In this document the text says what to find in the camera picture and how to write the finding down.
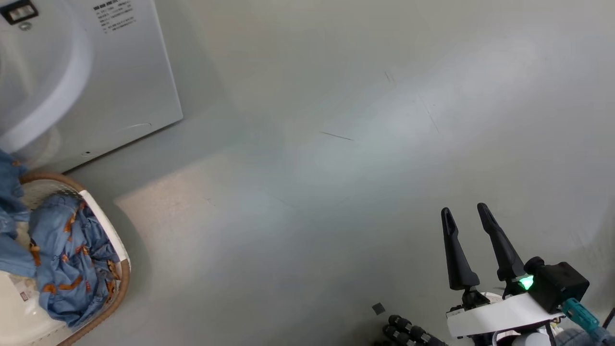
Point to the small dark square tag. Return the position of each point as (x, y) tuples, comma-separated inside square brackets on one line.
[(378, 308)]

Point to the blue orange-print garment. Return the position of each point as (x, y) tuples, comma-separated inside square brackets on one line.
[(12, 240), (62, 250)]

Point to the white perforated laundry basket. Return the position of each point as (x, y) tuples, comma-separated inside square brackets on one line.
[(103, 226)]

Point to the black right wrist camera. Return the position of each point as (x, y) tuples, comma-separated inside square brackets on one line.
[(559, 283)]

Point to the cream white garment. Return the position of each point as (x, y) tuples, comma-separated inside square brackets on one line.
[(19, 322)]

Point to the printed text label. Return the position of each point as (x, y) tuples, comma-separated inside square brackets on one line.
[(115, 17)]

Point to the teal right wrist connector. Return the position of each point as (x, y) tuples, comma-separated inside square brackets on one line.
[(579, 315)]

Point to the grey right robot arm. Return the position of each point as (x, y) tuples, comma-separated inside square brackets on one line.
[(586, 339)]

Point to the white-band right gripper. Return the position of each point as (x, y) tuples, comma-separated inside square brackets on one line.
[(499, 317)]

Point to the black door lock socket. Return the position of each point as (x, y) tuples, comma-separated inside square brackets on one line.
[(18, 12)]

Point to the white front-load washing machine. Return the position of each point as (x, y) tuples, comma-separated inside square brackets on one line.
[(125, 72)]

